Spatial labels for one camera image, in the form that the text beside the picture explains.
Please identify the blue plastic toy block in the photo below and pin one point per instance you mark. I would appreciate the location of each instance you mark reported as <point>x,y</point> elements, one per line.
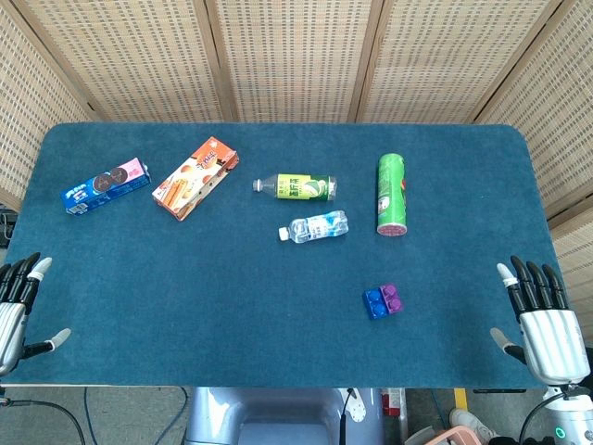
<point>375,306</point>

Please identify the green label tea bottle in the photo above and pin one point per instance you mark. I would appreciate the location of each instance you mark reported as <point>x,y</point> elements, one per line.
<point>296,187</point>

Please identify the red floor object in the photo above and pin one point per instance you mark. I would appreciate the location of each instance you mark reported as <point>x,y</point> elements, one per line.
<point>392,401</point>

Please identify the pink plastic basket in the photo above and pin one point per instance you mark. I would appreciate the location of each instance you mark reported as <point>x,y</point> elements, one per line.
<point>456,438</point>

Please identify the blue cookie box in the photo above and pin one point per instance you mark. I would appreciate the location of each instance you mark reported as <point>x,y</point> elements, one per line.
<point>104,187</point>

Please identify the clear water bottle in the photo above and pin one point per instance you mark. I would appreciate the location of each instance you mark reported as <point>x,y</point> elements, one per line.
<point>315,227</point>

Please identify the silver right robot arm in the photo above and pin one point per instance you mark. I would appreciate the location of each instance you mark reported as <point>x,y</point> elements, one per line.
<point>572,415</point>

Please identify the orange wafer box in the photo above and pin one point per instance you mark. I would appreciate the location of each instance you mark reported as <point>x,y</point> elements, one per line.
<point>194,178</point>

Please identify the green chips can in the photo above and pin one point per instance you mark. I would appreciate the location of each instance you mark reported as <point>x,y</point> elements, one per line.
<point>391,194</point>

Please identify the woven bamboo screen panel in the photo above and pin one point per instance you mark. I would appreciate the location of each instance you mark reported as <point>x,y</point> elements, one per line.
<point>134,60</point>
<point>445,60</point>
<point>556,116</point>
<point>296,60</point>
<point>28,116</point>

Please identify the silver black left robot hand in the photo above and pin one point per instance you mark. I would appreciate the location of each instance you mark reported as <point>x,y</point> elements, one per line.
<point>10,320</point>

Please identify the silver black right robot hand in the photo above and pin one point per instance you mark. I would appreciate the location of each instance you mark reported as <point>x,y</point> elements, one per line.
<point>551,338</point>

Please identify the silver robot torso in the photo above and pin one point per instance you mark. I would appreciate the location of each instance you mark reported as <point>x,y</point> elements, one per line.
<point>278,417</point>

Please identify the white shoe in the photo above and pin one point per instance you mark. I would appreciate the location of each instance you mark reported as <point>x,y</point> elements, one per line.
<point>470,423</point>

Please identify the purple small block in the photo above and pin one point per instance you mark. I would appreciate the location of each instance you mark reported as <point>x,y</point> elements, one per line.
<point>393,299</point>

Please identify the blue felt table mat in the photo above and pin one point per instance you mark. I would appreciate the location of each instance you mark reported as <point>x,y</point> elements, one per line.
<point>231,301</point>

